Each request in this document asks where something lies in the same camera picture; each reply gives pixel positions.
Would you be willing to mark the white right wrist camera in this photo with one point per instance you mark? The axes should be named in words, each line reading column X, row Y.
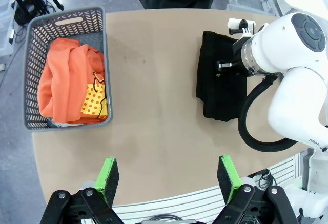
column 234, row 24

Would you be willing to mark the orange printed garment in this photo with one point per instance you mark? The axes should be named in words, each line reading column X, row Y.
column 64, row 80

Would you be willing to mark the black trousers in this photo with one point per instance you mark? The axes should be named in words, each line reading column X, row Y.
column 217, row 98

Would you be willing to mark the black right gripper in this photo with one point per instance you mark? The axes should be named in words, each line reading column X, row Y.
column 237, row 55

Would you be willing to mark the grey knit garment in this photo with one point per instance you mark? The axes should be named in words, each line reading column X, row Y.
column 64, row 124

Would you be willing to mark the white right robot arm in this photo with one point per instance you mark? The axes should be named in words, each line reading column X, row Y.
column 294, row 55

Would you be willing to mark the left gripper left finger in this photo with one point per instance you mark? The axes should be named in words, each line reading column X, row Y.
column 110, row 180

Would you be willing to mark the grey plastic basket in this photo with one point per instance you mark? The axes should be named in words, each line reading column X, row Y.
column 109, row 85

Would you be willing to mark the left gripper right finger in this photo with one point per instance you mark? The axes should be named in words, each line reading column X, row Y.
column 226, row 180

